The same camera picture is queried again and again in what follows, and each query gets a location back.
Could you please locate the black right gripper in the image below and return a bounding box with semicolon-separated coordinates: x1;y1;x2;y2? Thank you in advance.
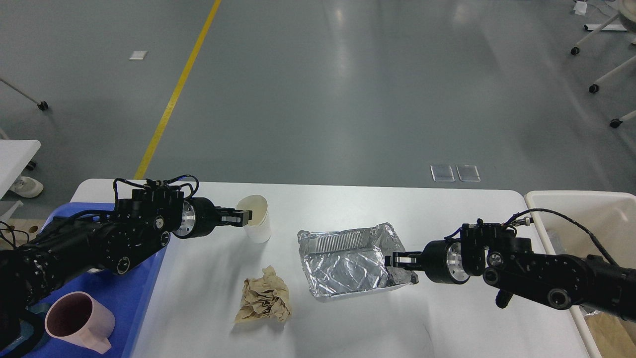
384;240;470;285

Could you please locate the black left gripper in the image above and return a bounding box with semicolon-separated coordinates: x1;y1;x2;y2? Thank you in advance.
173;197;252;239

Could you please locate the white paper cup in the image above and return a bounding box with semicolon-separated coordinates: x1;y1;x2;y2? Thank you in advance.
237;195;272;243

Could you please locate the aluminium foil tray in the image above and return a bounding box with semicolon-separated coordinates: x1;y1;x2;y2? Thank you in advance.
297;222;419;302

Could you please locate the brown paper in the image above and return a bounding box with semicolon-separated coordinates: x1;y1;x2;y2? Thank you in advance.
234;266;292;324
584;313;636;358

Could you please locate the pink ceramic mug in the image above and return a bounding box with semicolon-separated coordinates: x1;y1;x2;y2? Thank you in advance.
45;291;116;355

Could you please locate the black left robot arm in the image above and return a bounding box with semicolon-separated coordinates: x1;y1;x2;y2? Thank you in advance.
0;176;253;358

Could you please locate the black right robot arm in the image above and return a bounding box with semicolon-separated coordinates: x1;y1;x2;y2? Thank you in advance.
384;209;636;322

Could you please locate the clear floor plate left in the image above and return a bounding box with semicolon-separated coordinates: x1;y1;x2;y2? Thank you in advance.
430;165;455;182

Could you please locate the clear floor plate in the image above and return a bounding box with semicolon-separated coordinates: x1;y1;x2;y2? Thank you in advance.
430;165;455;182
455;165;481;182

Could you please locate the clear floor plate right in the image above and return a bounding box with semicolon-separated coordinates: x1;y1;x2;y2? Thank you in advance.
455;165;481;182

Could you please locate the blue plastic tray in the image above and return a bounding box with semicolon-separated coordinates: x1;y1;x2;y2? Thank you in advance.
0;203;175;358

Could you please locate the white paper on floor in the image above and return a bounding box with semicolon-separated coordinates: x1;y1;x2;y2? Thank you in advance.
129;50;148;61

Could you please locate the beige waste bin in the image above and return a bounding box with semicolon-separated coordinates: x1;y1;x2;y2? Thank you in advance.
525;190;636;358

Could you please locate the white sneaker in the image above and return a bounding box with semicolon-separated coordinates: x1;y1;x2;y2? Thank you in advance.
9;176;44;198

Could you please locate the brown paper in bin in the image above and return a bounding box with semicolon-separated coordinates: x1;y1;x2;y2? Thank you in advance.
584;313;636;358

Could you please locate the rolling stand leg left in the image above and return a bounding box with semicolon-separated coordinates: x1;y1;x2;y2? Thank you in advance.
0;78;49;111

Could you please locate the white side table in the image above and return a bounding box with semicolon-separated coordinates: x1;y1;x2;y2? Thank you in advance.
0;140;41;198

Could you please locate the white rolling chair base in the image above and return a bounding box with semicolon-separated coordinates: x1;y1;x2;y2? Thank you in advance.
569;0;636;129

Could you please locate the black cables left edge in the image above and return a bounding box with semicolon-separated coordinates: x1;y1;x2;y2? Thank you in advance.
0;221;30;249

